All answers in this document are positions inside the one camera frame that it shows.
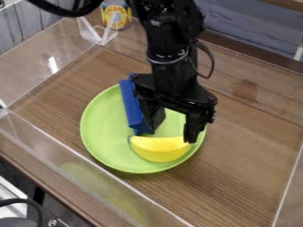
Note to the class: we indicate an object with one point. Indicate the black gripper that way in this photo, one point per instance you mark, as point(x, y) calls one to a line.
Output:
point(195, 102)

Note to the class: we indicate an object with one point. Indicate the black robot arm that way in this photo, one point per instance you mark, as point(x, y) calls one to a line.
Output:
point(172, 23)

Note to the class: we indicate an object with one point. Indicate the green round plate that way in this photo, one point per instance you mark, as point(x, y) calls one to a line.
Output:
point(104, 133)

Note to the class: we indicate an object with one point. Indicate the blue star-shaped block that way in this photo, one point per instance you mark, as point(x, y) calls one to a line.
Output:
point(132, 109)

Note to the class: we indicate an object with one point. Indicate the yellow labelled tin can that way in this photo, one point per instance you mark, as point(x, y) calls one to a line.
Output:
point(116, 10)

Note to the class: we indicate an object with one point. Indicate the clear acrylic tray wall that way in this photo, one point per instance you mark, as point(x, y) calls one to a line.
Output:
point(240, 182)

